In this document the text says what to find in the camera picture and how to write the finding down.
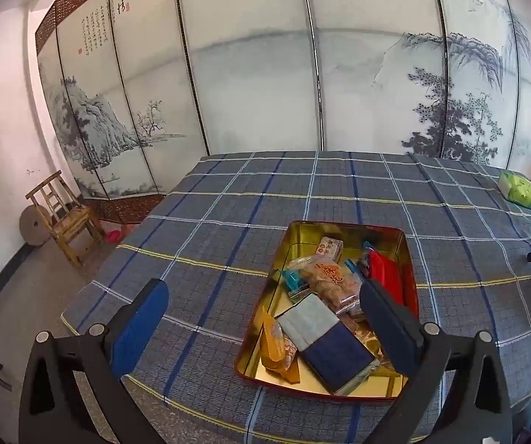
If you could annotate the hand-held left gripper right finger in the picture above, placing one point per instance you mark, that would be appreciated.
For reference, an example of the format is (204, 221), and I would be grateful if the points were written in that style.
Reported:
(388, 328)

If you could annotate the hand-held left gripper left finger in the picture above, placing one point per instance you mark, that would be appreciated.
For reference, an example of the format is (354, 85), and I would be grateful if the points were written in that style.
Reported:
(140, 328)

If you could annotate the blue cracker packet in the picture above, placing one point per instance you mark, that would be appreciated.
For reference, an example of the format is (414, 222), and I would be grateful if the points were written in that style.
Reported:
(339, 351)

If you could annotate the red snack packet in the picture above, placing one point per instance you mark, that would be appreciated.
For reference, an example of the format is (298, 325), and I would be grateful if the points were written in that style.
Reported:
(385, 270)

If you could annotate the dark cookie blue wrapper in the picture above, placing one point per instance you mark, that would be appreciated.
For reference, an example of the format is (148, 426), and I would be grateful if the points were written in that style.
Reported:
(355, 270)

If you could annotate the clear pastry packet red print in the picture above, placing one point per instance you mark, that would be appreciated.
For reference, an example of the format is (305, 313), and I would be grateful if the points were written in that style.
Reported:
(330, 282)

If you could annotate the teal candy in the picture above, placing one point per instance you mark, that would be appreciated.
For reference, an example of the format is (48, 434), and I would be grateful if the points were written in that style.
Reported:
(293, 282)

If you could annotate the gold tin box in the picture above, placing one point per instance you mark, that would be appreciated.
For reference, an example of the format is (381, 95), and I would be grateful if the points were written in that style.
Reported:
(302, 233)

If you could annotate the pink object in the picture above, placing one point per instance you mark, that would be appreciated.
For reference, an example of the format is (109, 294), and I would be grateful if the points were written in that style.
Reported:
(114, 236)

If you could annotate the beige snack packet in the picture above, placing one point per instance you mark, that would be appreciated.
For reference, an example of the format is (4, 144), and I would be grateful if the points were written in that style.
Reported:
(330, 247)

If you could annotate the orange translucent snack packet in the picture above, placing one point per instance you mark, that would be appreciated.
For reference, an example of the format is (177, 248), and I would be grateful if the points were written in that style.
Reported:
(291, 365)

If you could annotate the wooden chair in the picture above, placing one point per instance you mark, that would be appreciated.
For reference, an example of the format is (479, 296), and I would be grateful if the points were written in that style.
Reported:
(73, 226)

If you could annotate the round millstone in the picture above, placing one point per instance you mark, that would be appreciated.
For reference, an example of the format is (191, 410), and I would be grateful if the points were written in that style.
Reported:
(34, 226)

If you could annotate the green snack bag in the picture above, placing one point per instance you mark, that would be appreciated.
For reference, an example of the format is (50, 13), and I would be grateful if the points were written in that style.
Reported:
(517, 189)

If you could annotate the painted folding screen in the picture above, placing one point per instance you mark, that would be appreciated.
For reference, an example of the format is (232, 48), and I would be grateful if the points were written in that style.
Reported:
(256, 78)

